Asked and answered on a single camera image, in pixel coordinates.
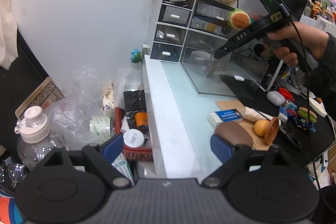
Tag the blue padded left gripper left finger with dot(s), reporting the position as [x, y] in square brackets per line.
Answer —
[111, 149]

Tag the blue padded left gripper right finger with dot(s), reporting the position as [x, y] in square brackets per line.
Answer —
[222, 148]

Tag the burger plush toy keychain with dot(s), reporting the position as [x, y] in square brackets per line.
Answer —
[238, 19]

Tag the clear large bottom drawer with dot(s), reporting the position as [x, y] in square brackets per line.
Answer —
[232, 75]

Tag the white grey drawer organizer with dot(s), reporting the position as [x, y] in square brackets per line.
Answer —
[177, 26]

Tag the person's right hand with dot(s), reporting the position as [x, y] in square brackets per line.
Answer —
[315, 40]

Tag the brown oval case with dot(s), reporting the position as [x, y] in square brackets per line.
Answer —
[234, 133]

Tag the white jar lid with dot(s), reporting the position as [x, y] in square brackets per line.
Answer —
[133, 138]

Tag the red plastic basket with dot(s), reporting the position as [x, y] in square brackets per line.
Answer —
[143, 153]

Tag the white blue eraser box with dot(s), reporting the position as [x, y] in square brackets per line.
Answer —
[218, 117]

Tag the crumpled clear plastic bag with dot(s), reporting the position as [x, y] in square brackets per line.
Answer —
[86, 95]

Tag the white egg-shaped capsule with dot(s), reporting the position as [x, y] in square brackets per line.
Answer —
[275, 98]

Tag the clear water bottle white cap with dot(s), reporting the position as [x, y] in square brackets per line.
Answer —
[37, 138]

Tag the patterned paper card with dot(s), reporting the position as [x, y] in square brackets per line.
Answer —
[44, 95]

